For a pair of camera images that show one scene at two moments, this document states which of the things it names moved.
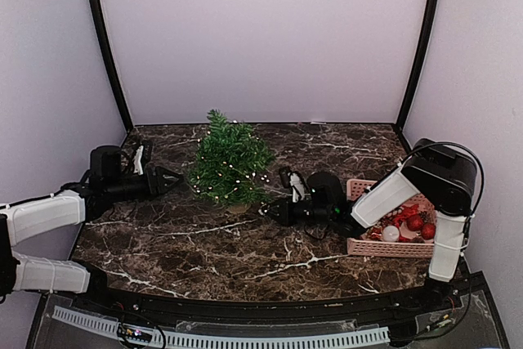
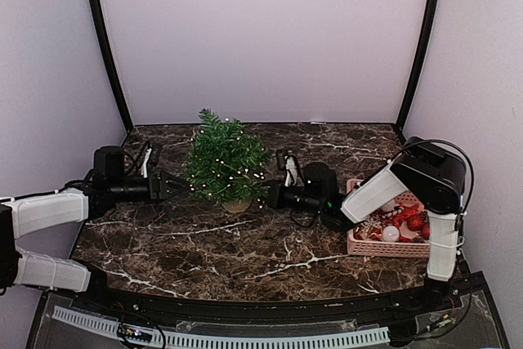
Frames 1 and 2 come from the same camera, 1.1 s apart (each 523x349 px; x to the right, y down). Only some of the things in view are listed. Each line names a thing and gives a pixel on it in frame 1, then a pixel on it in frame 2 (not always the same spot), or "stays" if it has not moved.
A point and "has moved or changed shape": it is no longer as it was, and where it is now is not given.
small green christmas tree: x=232 y=164 has moved or changed shape
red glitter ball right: x=428 y=231 stays
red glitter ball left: x=414 y=222 stays
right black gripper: x=285 y=216 -> x=274 y=199
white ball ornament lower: x=391 y=233 stays
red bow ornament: x=408 y=212 stays
